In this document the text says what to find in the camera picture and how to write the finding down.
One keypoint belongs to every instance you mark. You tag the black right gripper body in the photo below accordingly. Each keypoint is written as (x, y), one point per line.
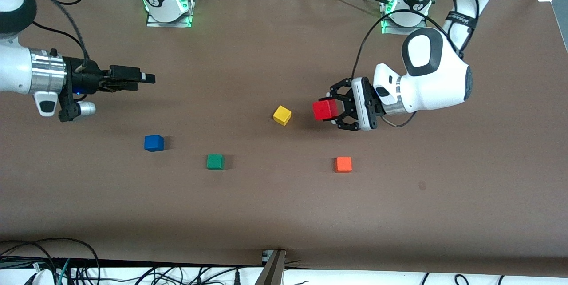
(87, 77)

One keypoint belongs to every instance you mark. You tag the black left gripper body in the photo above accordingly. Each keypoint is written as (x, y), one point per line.
(345, 101)

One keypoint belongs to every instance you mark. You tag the red wooden cube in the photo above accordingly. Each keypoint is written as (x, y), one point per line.
(325, 110)

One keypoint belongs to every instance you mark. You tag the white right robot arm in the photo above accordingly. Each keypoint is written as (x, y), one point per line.
(13, 67)

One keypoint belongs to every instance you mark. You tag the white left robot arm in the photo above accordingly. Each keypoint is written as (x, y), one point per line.
(439, 81)

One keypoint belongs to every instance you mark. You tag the orange wooden cube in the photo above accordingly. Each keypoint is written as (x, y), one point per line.
(343, 164)

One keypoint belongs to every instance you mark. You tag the blue wooden cube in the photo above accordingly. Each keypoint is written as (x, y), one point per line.
(153, 143)

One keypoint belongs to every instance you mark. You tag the yellow wooden cube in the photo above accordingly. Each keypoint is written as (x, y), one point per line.
(282, 115)

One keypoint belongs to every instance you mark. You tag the green wooden cube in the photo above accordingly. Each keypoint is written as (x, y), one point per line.
(214, 161)

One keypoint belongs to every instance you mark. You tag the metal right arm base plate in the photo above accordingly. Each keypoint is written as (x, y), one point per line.
(153, 23)

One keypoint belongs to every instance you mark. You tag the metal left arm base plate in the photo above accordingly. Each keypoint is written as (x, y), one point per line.
(419, 29)

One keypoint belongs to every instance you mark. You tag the grey metal post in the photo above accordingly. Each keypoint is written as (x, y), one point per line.
(271, 269)

